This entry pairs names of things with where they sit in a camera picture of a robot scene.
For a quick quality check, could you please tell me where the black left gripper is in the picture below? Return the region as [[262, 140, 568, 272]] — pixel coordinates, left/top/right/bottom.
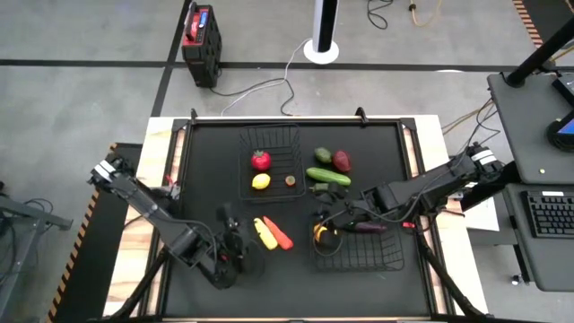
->
[[217, 204, 252, 273]]

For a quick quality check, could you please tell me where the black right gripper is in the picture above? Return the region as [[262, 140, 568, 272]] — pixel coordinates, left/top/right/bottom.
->
[[316, 184, 382, 230]]

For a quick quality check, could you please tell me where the dark green chili pepper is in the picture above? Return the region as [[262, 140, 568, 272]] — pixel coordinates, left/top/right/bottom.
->
[[309, 182, 346, 196]]

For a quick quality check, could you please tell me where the green cucumber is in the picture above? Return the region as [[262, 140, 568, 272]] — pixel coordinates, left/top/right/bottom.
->
[[305, 166, 352, 188]]

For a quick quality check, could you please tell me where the dark red mango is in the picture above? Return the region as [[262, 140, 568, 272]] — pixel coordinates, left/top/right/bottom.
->
[[332, 150, 352, 174]]

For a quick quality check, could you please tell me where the purple eggplant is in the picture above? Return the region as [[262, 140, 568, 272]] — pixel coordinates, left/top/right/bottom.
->
[[347, 222, 388, 235]]

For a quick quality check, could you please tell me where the orange carrot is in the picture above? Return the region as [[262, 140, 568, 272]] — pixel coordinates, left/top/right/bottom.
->
[[263, 215, 295, 251]]

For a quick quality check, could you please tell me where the black wire basket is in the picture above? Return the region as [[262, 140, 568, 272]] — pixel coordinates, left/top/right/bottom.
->
[[238, 124, 307, 203], [308, 200, 404, 274]]

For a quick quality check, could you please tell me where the yellow lemon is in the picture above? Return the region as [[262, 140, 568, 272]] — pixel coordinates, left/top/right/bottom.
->
[[251, 173, 272, 191]]

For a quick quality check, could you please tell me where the red tomato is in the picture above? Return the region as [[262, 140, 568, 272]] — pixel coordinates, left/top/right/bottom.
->
[[250, 150, 273, 172]]

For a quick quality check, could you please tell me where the black hazard striped mat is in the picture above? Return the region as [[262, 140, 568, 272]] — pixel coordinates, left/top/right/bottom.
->
[[44, 142, 144, 323], [512, 0, 574, 49]]

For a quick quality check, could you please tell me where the white paper sheet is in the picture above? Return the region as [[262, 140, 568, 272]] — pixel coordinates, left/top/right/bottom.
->
[[464, 196, 501, 232]]

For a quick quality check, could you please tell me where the white black pole stand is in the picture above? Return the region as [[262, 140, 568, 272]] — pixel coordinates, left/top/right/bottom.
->
[[303, 0, 341, 65]]

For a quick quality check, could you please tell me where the red black battery box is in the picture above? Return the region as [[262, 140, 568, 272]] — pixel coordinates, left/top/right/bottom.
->
[[181, 3, 223, 89]]

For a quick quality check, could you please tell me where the grey metal stand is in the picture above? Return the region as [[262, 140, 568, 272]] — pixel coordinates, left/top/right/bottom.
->
[[0, 181, 74, 323]]

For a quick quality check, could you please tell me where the grey desk shelf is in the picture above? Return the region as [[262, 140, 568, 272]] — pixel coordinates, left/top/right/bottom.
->
[[487, 71, 574, 186]]

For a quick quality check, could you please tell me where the grey keyboard tray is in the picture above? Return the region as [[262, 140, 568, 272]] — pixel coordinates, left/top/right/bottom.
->
[[501, 182, 574, 292]]

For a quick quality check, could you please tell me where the black keyboard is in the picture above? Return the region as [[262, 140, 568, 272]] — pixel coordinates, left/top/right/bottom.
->
[[522, 189, 574, 240]]

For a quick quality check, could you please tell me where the monitor on round stand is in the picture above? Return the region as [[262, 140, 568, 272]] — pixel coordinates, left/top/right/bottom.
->
[[545, 109, 574, 153]]

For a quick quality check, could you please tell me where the black pole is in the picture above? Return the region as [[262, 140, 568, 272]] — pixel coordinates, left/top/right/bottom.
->
[[505, 16, 574, 89]]

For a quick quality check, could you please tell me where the black table edge frame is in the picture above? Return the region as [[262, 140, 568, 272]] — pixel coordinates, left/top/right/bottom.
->
[[159, 116, 445, 322]]

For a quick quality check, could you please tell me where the black frame strut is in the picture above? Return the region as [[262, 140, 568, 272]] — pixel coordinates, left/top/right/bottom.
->
[[416, 232, 488, 320], [109, 244, 174, 320]]

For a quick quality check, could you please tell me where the white floor cable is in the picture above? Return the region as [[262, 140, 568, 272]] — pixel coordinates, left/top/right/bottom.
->
[[221, 38, 311, 117]]

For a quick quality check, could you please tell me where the yellow black cable bundle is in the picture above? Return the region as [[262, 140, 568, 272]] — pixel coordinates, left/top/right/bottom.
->
[[441, 98, 501, 158]]

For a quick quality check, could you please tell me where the black looped floor cable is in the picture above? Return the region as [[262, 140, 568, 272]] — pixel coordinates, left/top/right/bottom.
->
[[366, 0, 395, 31]]

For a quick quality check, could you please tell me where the yellow floor cable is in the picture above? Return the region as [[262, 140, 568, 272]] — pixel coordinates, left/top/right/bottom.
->
[[408, 0, 444, 27]]

